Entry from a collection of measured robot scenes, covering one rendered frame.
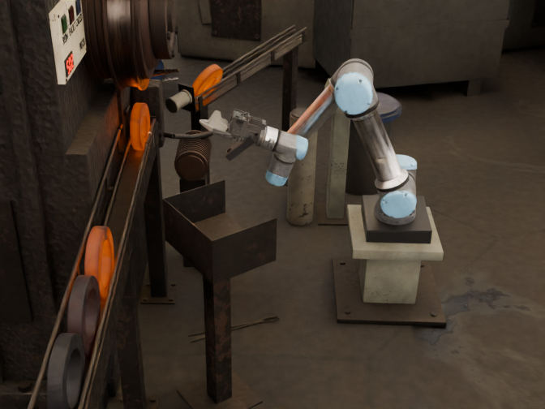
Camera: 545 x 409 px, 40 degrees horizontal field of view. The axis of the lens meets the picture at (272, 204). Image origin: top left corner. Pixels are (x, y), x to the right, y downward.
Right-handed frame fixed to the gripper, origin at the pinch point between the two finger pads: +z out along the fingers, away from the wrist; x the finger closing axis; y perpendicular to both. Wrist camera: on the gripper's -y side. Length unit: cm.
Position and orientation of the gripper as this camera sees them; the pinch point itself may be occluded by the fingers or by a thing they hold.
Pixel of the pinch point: (202, 123)
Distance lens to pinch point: 246.7
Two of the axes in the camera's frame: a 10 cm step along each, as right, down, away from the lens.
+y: 3.3, -8.2, -4.7
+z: -9.5, -2.8, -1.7
